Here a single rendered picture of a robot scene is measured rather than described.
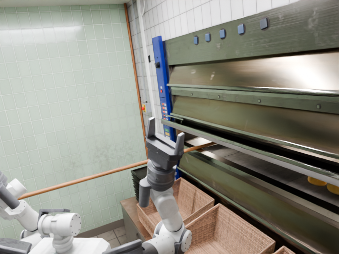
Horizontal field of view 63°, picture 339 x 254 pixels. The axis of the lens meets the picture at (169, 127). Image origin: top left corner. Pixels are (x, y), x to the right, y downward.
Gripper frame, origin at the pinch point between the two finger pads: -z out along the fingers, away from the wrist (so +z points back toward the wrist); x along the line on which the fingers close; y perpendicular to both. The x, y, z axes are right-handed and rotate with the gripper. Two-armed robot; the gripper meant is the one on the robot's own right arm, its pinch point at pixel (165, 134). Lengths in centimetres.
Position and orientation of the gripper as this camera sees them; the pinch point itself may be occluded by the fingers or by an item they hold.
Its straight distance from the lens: 77.2
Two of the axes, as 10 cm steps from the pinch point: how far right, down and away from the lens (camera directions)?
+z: -0.9, 8.3, 5.5
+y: 6.4, -3.7, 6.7
